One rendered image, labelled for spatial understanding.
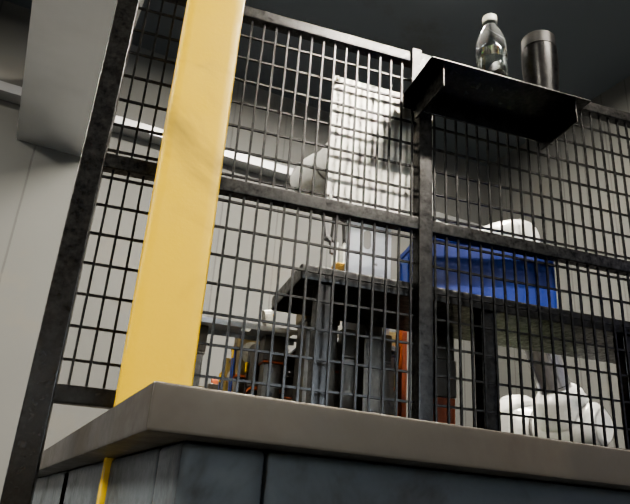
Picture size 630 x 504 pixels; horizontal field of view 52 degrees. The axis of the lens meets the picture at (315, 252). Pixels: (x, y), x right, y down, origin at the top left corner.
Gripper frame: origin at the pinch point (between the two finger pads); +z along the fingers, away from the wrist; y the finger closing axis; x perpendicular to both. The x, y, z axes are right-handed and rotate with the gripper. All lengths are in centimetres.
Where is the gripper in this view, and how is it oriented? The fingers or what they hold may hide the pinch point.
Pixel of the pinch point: (338, 255)
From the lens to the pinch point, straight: 181.4
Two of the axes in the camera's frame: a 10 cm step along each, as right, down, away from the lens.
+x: 3.1, -3.4, -8.9
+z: -0.6, 9.2, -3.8
